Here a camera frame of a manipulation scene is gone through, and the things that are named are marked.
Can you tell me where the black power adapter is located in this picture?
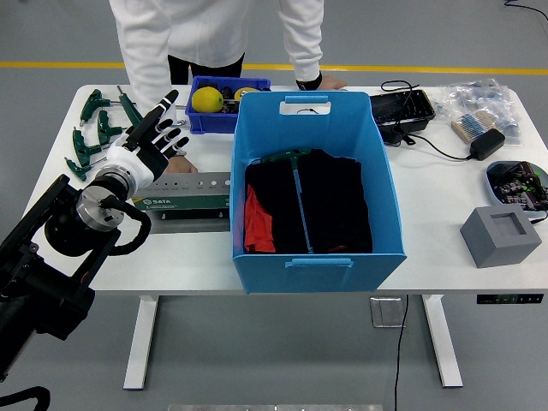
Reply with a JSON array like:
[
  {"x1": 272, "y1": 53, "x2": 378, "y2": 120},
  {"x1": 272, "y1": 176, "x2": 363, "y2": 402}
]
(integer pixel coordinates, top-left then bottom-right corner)
[{"x1": 469, "y1": 128, "x2": 506, "y2": 162}]

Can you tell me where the black cloth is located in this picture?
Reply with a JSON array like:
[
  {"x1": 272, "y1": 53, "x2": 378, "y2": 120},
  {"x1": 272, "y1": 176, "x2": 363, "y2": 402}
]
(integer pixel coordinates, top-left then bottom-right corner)
[{"x1": 243, "y1": 147, "x2": 373, "y2": 256}]

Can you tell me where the grey cube block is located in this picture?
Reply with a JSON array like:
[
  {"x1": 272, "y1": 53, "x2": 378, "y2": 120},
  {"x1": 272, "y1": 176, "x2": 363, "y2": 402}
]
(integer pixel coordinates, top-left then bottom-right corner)
[{"x1": 460, "y1": 204, "x2": 543, "y2": 270}]

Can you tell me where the black adapter cable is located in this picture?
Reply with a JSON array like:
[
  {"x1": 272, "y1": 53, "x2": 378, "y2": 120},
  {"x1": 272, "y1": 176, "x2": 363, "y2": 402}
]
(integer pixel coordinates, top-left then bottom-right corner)
[{"x1": 380, "y1": 80, "x2": 474, "y2": 162}]

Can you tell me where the black wristband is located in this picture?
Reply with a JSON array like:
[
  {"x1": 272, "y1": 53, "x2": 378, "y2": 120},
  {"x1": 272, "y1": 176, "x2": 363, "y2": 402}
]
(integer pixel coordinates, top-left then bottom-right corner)
[{"x1": 295, "y1": 71, "x2": 324, "y2": 92}]

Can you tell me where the person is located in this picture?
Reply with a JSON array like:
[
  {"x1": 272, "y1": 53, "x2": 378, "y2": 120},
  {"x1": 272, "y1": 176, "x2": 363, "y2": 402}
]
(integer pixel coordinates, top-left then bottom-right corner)
[{"x1": 109, "y1": 0, "x2": 325, "y2": 86}]

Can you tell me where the yellow tape roll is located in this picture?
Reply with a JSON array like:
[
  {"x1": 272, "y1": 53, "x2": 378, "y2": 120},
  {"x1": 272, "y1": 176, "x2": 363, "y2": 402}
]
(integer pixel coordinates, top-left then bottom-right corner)
[{"x1": 233, "y1": 86, "x2": 263, "y2": 102}]

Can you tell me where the light blue bowl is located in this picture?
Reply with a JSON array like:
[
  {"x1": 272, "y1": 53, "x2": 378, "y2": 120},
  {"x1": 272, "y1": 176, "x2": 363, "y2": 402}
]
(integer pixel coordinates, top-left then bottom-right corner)
[{"x1": 485, "y1": 160, "x2": 548, "y2": 214}]

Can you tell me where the grey green wrench stand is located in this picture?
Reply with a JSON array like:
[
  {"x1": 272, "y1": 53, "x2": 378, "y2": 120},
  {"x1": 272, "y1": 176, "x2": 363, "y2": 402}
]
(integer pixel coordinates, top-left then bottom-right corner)
[{"x1": 130, "y1": 170, "x2": 232, "y2": 235}]

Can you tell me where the yellow lemon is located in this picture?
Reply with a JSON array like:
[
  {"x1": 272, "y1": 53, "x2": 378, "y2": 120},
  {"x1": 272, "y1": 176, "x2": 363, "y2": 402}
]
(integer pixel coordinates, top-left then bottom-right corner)
[{"x1": 191, "y1": 86, "x2": 225, "y2": 114}]

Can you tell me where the resistor strip bundle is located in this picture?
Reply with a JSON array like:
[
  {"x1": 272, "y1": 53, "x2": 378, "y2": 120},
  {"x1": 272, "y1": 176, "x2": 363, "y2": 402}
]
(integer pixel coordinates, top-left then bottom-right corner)
[{"x1": 450, "y1": 109, "x2": 497, "y2": 142}]

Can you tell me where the black cable on floor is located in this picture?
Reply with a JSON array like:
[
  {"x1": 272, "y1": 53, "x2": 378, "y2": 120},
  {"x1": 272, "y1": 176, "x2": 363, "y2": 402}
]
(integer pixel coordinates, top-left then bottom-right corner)
[{"x1": 503, "y1": 0, "x2": 548, "y2": 21}]

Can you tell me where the large green T-handle hex wrench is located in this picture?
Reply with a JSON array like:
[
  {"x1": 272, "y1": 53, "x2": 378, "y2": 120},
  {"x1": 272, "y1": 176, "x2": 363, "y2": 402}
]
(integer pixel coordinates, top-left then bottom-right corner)
[{"x1": 259, "y1": 146, "x2": 317, "y2": 254}]

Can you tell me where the pile of circuit boards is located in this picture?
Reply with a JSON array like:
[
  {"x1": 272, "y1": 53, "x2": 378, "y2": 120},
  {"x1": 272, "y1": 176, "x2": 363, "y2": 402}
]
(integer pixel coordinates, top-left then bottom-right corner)
[{"x1": 490, "y1": 161, "x2": 548, "y2": 211}]

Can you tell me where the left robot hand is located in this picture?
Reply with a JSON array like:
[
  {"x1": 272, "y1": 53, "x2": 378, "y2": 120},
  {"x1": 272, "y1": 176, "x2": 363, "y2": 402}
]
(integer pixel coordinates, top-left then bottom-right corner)
[{"x1": 104, "y1": 88, "x2": 191, "y2": 189}]

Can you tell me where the black table control panel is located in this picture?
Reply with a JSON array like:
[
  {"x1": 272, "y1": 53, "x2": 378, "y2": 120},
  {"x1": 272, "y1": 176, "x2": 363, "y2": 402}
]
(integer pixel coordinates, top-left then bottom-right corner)
[{"x1": 476, "y1": 293, "x2": 545, "y2": 305}]

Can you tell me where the small blue parts bin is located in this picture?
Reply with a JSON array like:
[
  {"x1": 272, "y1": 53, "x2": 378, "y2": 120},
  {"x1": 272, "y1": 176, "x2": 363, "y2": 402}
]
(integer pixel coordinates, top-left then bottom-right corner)
[{"x1": 184, "y1": 75, "x2": 272, "y2": 134}]

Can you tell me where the red cloth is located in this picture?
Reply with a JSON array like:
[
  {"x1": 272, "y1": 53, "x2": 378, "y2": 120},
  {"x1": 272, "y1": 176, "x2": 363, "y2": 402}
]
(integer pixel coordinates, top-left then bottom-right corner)
[{"x1": 243, "y1": 183, "x2": 277, "y2": 253}]

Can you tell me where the white table leg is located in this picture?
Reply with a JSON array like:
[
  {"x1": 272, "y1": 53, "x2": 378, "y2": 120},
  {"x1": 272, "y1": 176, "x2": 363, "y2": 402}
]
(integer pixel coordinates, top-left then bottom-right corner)
[
  {"x1": 122, "y1": 295, "x2": 160, "y2": 391},
  {"x1": 421, "y1": 294, "x2": 464, "y2": 389}
]

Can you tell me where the large blue folding box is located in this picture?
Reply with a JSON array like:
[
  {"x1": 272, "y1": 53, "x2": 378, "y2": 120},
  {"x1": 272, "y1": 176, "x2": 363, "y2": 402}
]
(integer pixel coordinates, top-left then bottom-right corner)
[{"x1": 229, "y1": 91, "x2": 408, "y2": 295}]

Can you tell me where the person's right hand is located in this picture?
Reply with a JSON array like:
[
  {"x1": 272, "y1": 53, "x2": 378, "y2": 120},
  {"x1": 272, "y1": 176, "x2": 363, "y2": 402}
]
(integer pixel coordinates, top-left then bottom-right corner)
[{"x1": 164, "y1": 154, "x2": 200, "y2": 175}]

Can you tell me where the black plastic tray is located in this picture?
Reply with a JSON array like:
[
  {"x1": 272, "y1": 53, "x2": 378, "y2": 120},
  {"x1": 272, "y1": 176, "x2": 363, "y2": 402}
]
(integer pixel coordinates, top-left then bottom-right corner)
[{"x1": 368, "y1": 89, "x2": 437, "y2": 146}]

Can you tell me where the person's left hand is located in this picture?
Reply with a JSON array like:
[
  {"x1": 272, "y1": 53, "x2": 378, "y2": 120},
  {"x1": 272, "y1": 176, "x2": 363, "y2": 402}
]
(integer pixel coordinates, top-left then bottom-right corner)
[{"x1": 319, "y1": 75, "x2": 349, "y2": 92}]

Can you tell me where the metal floor outlet cover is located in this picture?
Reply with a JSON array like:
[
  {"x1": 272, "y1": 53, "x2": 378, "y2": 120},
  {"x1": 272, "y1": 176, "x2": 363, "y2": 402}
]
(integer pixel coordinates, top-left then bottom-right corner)
[{"x1": 370, "y1": 296, "x2": 407, "y2": 329}]

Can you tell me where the clear bag of blue parts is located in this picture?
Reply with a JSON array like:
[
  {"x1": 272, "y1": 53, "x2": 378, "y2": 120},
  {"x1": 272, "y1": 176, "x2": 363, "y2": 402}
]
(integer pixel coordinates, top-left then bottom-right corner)
[{"x1": 434, "y1": 78, "x2": 521, "y2": 146}]

